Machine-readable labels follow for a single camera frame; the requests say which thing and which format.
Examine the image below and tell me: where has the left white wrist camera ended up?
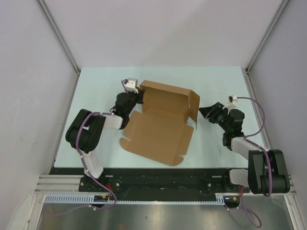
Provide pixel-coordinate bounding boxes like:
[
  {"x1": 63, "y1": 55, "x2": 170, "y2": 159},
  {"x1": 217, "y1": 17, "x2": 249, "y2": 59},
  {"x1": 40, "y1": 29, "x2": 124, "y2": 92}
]
[{"x1": 124, "y1": 78, "x2": 139, "y2": 94}]

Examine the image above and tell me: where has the grey slotted cable duct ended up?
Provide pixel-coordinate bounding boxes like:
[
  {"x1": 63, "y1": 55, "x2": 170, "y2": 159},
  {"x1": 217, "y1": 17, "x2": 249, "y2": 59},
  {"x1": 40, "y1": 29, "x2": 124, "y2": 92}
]
[{"x1": 44, "y1": 194, "x2": 240, "y2": 205}]

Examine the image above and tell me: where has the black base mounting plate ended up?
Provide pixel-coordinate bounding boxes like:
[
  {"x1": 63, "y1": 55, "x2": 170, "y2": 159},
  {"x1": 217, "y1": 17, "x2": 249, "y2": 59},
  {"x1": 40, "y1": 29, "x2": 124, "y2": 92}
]
[{"x1": 50, "y1": 167, "x2": 242, "y2": 193}]

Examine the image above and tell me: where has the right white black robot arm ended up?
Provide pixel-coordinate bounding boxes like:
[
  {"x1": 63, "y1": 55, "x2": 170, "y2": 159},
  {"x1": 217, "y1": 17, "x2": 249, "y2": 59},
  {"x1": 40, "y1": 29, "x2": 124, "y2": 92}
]
[{"x1": 199, "y1": 102, "x2": 290, "y2": 196}]

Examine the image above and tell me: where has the aluminium frame post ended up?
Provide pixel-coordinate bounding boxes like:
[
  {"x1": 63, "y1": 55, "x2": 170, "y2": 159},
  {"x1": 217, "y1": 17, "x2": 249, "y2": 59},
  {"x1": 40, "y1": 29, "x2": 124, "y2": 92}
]
[
  {"x1": 244, "y1": 0, "x2": 291, "y2": 72},
  {"x1": 35, "y1": 0, "x2": 81, "y2": 74}
]

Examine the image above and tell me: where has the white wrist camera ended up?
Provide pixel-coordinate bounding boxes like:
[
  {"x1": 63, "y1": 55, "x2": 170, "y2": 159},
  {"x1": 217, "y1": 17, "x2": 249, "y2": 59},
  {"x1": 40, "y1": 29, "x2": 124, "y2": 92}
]
[
  {"x1": 227, "y1": 95, "x2": 238, "y2": 112},
  {"x1": 124, "y1": 78, "x2": 139, "y2": 94}
]

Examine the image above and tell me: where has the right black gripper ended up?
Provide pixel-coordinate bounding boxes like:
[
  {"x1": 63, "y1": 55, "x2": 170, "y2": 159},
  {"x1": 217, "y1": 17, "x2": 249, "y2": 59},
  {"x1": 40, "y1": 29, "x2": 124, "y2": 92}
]
[{"x1": 198, "y1": 102, "x2": 230, "y2": 132}]

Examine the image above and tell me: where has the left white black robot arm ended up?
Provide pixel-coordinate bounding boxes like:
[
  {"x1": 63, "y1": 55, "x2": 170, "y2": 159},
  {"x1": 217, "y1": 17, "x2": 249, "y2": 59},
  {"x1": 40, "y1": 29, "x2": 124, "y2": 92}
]
[{"x1": 65, "y1": 88, "x2": 145, "y2": 192}]

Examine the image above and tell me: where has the left aluminium frame post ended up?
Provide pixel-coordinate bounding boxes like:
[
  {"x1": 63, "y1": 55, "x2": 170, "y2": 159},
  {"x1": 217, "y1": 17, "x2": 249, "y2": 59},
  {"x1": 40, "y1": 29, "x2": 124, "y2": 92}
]
[{"x1": 35, "y1": 0, "x2": 81, "y2": 74}]

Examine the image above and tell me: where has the aluminium front rail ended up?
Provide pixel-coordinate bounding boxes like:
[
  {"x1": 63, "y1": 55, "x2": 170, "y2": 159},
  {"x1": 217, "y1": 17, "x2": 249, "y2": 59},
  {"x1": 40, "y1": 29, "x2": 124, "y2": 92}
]
[{"x1": 35, "y1": 174, "x2": 295, "y2": 194}]

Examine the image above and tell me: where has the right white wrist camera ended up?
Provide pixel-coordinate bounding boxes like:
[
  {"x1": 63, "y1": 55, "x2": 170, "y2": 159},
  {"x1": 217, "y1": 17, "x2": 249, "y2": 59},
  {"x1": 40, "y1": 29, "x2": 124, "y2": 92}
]
[{"x1": 227, "y1": 95, "x2": 238, "y2": 112}]

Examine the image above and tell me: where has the brown cardboard box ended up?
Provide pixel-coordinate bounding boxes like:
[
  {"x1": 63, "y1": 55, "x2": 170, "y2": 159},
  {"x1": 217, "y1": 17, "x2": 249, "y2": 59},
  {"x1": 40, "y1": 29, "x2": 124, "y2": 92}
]
[{"x1": 119, "y1": 80, "x2": 200, "y2": 166}]

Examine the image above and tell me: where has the right aluminium frame post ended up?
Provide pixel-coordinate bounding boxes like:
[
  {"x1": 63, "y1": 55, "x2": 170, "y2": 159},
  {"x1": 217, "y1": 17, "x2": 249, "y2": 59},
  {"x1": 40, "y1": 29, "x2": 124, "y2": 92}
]
[{"x1": 244, "y1": 0, "x2": 291, "y2": 72}]

